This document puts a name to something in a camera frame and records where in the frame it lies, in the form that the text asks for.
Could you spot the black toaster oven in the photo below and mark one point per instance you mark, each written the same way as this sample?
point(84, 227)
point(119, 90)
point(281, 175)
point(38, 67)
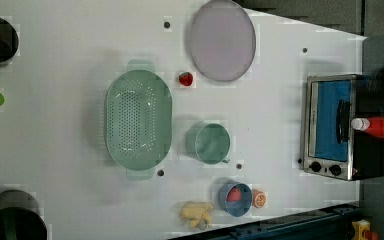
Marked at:
point(332, 148)

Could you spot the green cup with handle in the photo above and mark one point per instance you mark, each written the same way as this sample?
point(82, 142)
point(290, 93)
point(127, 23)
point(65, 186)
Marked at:
point(208, 143)

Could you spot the yellow clamp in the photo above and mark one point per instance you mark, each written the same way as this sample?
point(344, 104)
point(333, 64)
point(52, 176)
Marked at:
point(363, 231)

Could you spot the orange slice toy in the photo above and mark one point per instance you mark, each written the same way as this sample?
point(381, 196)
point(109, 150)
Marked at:
point(259, 198)

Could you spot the red toy strawberry in bowl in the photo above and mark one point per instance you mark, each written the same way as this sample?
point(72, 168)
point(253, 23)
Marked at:
point(234, 195)

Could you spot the black robot base lower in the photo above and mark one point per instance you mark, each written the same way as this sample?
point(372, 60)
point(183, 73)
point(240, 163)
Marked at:
point(20, 217)

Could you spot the grey round plate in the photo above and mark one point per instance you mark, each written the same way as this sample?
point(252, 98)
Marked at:
point(222, 40)

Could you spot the red ketchup bottle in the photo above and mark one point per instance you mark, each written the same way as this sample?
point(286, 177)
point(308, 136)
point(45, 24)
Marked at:
point(373, 126)

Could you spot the yellow banana toy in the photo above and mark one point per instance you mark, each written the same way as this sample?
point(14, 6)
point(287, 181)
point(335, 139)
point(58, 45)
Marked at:
point(197, 214)

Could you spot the green oval colander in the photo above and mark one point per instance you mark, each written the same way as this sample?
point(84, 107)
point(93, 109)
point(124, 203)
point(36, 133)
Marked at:
point(138, 120)

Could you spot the blue bowl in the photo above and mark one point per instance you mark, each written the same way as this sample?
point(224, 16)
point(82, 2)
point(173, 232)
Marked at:
point(239, 208)

